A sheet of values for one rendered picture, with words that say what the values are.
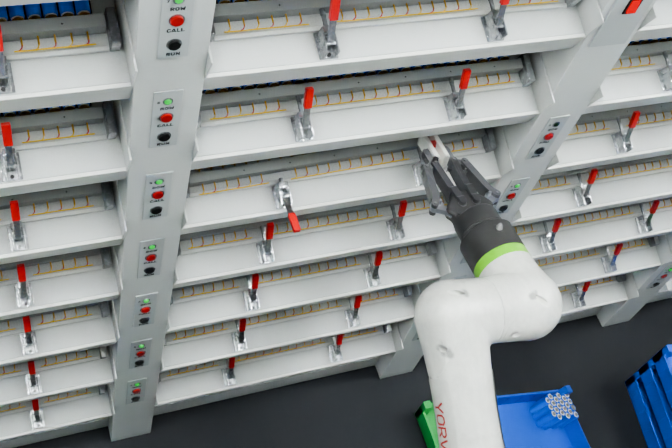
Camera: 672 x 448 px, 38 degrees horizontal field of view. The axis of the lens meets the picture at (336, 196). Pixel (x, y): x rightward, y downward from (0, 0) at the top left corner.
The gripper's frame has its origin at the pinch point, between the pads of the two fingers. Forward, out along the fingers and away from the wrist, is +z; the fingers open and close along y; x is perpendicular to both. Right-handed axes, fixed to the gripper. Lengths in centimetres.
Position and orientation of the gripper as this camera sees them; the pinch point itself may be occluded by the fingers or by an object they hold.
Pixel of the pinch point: (433, 149)
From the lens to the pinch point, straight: 169.9
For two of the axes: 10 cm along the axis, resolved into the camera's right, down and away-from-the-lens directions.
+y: 9.3, -1.5, 3.4
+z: -3.4, -7.1, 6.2
